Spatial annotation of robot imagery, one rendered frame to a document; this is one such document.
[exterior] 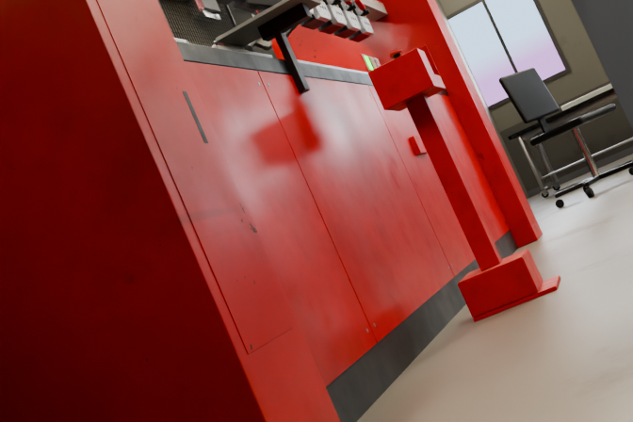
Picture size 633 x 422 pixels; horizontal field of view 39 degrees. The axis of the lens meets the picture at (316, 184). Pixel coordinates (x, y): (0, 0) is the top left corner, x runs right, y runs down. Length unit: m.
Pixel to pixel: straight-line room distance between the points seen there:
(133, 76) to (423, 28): 3.24
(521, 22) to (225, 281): 10.15
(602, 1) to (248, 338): 1.31
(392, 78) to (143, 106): 1.29
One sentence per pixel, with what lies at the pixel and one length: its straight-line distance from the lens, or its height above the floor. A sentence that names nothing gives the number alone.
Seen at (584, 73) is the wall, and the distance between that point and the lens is 11.28.
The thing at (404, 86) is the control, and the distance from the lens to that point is 2.59.
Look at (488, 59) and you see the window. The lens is 11.48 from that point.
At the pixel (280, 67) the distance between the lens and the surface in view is 2.39.
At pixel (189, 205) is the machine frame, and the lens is 1.41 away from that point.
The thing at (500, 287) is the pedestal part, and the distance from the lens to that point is 2.58.
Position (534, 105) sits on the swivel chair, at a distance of 6.49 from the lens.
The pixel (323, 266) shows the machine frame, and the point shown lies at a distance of 2.06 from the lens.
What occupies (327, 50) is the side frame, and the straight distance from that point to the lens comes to 4.71.
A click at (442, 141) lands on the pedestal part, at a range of 2.64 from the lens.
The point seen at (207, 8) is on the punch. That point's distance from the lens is 2.55.
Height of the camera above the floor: 0.34
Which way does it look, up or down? 5 degrees up
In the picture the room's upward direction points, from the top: 24 degrees counter-clockwise
